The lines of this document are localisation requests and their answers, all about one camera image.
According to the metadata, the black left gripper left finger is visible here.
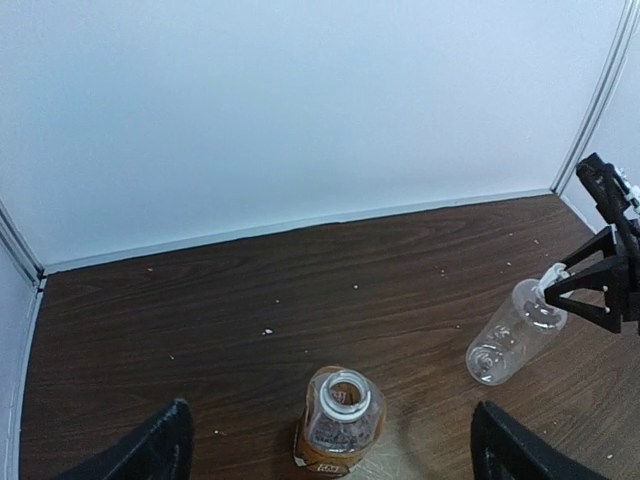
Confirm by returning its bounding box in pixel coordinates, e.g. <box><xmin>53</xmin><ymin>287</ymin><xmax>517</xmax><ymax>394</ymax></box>
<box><xmin>57</xmin><ymin>398</ymin><xmax>194</xmax><ymax>479</ymax></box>

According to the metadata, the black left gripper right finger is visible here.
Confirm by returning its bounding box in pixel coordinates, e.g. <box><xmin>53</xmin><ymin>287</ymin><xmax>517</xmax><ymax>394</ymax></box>
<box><xmin>471</xmin><ymin>401</ymin><xmax>603</xmax><ymax>480</ymax></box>

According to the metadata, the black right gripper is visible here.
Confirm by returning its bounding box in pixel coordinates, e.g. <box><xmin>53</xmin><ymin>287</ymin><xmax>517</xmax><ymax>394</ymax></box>
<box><xmin>544</xmin><ymin>217</ymin><xmax>639</xmax><ymax>334</ymax></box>

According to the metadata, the white flip nozzle cap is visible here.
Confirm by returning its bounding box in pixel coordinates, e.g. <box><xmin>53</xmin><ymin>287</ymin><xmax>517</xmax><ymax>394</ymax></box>
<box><xmin>536</xmin><ymin>263</ymin><xmax>570</xmax><ymax>297</ymax></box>

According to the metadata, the small clear plastic bottle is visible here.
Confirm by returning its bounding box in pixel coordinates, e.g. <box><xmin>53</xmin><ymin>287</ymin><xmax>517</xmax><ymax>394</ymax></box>
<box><xmin>465</xmin><ymin>279</ymin><xmax>568</xmax><ymax>386</ymax></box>

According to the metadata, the large gold label drink bottle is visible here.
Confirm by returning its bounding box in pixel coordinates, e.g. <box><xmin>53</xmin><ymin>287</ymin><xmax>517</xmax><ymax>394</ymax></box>
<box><xmin>293</xmin><ymin>366</ymin><xmax>387</xmax><ymax>478</ymax></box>

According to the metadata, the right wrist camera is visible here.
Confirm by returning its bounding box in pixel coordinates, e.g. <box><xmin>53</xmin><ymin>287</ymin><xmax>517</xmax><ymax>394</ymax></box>
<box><xmin>576</xmin><ymin>153</ymin><xmax>639</xmax><ymax>224</ymax></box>

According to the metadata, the right aluminium frame post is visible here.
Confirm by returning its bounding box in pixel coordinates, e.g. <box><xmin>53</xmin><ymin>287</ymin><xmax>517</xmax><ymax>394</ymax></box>
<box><xmin>550</xmin><ymin>0</ymin><xmax>639</xmax><ymax>197</ymax></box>

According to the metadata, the aluminium frame post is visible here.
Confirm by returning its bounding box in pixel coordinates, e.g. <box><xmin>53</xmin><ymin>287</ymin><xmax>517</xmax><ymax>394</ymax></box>
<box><xmin>550</xmin><ymin>0</ymin><xmax>639</xmax><ymax>197</ymax></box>
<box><xmin>0</xmin><ymin>204</ymin><xmax>47</xmax><ymax>293</ymax></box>

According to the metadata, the left aluminium frame post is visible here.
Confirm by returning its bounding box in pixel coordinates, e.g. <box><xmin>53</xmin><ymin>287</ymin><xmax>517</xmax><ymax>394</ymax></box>
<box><xmin>0</xmin><ymin>204</ymin><xmax>47</xmax><ymax>293</ymax></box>

